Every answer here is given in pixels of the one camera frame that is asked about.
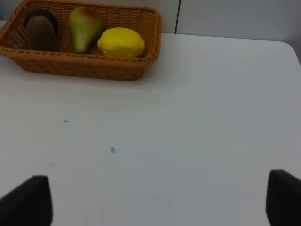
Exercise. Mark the orange wicker basket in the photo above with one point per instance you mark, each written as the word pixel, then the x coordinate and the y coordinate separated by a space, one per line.
pixel 65 61

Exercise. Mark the yellow lemon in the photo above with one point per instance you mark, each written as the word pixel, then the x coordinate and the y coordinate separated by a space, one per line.
pixel 122 43

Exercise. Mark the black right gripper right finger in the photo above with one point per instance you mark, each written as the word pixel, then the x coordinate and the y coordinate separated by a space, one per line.
pixel 283 200

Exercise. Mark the green red pear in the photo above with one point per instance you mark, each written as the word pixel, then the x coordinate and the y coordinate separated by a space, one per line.
pixel 86 26

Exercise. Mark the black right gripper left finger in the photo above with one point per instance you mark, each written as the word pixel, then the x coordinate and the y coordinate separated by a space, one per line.
pixel 29 204

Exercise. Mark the brown kiwi fruit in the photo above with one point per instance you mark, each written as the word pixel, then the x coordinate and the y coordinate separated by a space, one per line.
pixel 41 34

